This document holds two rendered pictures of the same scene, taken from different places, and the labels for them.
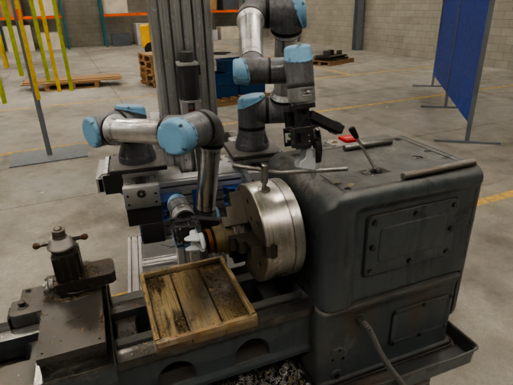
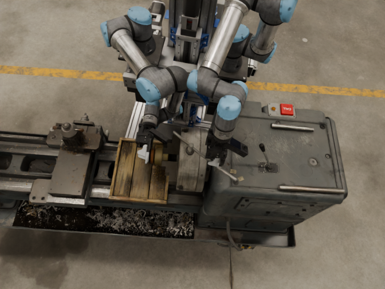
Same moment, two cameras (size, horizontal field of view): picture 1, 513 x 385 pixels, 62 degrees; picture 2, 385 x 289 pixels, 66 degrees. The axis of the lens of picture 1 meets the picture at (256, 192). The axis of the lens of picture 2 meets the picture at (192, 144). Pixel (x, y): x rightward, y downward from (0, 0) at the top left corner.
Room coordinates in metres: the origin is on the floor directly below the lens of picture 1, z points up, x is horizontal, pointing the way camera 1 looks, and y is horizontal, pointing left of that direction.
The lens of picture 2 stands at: (0.60, -0.17, 2.43)
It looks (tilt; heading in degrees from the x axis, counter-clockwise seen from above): 63 degrees down; 14
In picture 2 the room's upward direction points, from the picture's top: 11 degrees clockwise
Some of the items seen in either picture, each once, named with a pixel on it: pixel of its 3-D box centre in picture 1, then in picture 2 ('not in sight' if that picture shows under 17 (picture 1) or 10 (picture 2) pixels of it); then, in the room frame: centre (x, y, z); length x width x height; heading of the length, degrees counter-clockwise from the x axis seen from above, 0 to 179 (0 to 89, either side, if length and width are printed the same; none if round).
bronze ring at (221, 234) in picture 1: (218, 239); (158, 156); (1.14, 0.12, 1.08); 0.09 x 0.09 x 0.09; 21
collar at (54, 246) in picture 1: (60, 241); (68, 128); (1.06, 0.57, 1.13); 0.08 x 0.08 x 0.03
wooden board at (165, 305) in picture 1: (194, 297); (142, 170); (1.11, 0.21, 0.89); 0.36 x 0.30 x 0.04; 21
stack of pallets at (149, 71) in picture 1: (169, 67); not in sight; (10.65, 2.03, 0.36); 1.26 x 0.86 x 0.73; 124
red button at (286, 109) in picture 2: (349, 139); (286, 109); (1.56, -0.36, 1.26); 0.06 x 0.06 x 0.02; 21
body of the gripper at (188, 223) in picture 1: (186, 228); (145, 135); (1.21, 0.23, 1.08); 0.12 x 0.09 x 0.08; 19
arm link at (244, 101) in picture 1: (253, 109); (236, 39); (1.80, 0.01, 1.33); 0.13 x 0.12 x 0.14; 90
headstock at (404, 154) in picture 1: (365, 209); (266, 164); (1.35, -0.39, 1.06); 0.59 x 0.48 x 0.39; 111
